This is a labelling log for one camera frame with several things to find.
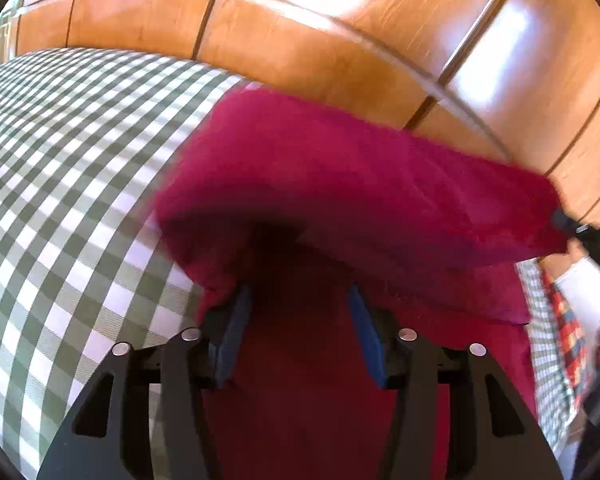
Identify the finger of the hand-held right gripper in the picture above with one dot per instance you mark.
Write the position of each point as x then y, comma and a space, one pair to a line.
569, 222

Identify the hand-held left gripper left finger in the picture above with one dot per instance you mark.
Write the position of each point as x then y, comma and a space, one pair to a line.
232, 325

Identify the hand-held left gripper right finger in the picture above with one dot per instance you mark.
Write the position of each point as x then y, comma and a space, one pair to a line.
367, 330

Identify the dark red sweater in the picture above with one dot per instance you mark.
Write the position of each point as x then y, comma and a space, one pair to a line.
360, 200

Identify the person's right hand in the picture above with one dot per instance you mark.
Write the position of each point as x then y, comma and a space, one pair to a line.
577, 250

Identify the multicolour checked pillow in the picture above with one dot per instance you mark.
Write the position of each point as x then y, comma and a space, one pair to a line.
565, 330

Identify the green white checked bedsheet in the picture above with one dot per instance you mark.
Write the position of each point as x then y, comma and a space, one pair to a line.
65, 170

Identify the wooden panelled wardrobe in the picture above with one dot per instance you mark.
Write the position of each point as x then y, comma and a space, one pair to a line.
380, 35

